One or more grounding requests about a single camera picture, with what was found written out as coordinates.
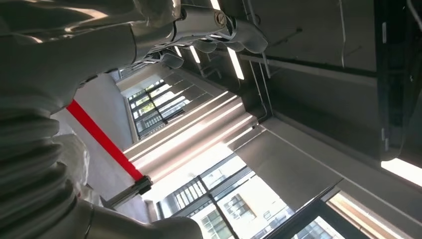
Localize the silver barrier post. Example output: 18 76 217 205
105 175 153 209

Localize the dark window frame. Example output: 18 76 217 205
156 153 347 239
126 77 193 139

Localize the black hanging panel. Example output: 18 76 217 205
374 0 422 162

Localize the red barrier belt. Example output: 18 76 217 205
66 100 145 182

